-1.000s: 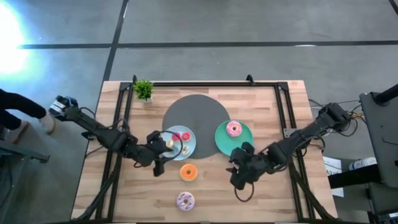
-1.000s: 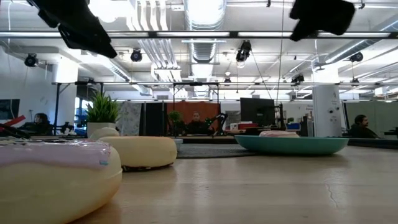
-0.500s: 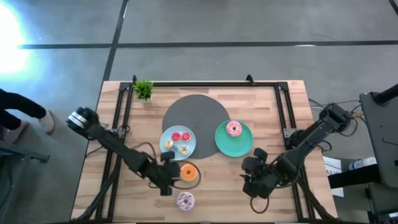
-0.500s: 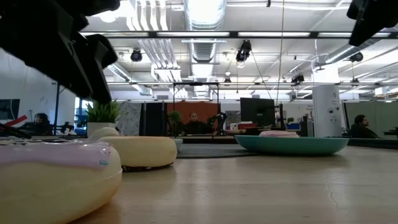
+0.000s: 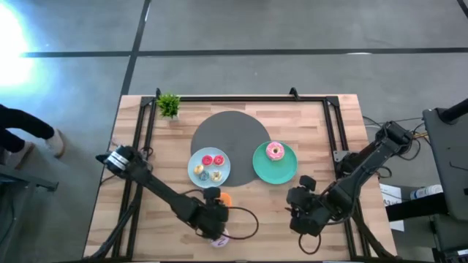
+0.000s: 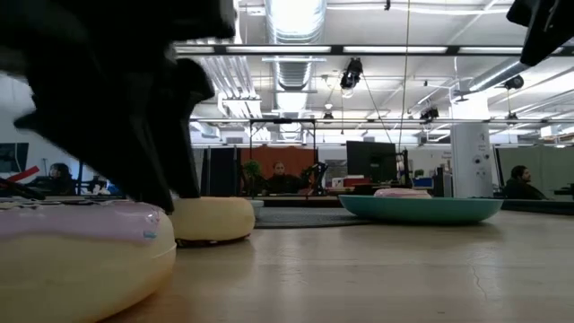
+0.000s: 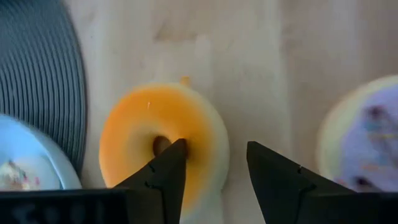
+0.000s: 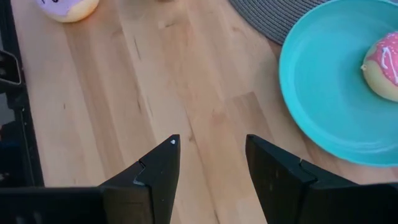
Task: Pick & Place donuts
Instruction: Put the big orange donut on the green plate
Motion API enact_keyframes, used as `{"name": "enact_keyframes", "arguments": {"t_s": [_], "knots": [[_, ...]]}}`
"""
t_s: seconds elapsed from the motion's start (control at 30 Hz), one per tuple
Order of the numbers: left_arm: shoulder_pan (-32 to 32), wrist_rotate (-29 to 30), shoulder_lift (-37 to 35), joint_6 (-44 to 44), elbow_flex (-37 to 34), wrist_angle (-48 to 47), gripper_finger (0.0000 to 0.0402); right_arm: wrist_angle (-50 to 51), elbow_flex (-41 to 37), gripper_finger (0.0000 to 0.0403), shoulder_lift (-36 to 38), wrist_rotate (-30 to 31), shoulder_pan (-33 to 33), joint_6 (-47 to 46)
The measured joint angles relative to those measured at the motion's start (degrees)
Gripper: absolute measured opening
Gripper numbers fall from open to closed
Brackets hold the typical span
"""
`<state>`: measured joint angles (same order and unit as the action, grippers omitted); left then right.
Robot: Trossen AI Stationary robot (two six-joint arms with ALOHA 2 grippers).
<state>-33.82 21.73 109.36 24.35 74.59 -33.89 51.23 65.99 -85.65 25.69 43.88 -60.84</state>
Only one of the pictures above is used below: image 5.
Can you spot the light blue plate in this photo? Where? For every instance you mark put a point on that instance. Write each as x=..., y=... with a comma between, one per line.
x=223, y=166

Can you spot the large purple striped donut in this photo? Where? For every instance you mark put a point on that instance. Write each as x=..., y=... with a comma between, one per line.
x=223, y=244

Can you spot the large orange donut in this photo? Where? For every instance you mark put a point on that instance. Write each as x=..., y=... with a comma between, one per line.
x=227, y=199

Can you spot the grey metal stand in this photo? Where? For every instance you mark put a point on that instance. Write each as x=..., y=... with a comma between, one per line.
x=22, y=179

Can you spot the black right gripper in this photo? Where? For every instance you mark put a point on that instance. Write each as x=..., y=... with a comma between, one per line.
x=305, y=213

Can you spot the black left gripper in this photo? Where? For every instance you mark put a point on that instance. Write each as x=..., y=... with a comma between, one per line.
x=214, y=219

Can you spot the round dark grey mat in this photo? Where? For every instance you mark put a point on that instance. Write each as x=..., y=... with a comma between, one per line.
x=230, y=131

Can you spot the white bottle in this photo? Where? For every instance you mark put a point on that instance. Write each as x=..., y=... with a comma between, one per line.
x=426, y=191

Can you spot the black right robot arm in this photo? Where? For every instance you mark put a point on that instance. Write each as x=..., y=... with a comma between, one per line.
x=351, y=186

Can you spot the black pole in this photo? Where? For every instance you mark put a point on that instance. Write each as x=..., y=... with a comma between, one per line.
x=455, y=111

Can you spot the white paper sheet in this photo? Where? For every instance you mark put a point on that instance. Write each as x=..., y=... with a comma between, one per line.
x=393, y=202

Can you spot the black shelf board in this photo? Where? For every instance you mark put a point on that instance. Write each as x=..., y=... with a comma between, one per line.
x=417, y=208

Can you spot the small orange yellow donut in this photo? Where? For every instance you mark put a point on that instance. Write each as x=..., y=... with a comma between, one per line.
x=216, y=176
x=198, y=169

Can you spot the large pink sprinkled donut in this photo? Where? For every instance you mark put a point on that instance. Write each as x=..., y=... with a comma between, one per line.
x=275, y=151

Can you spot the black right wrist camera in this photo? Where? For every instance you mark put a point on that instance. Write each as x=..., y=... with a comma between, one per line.
x=308, y=182

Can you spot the person's shoe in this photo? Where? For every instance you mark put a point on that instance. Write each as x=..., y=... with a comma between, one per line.
x=23, y=153
x=56, y=142

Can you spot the grey cart panel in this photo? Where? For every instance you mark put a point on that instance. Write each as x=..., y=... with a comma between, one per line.
x=446, y=160

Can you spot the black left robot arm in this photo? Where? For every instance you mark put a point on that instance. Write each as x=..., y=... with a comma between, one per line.
x=164, y=193

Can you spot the green plate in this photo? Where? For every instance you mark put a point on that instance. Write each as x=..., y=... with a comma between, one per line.
x=274, y=171

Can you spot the black aluminium table frame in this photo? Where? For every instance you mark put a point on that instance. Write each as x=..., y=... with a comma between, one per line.
x=256, y=98

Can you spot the small blue sprinkled donut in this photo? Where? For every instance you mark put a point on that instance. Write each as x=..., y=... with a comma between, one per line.
x=204, y=175

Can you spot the small green potted plant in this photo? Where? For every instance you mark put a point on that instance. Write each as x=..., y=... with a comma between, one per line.
x=169, y=105

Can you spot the small red sprinkled donut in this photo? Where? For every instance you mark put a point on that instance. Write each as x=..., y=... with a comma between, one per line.
x=218, y=160
x=207, y=160

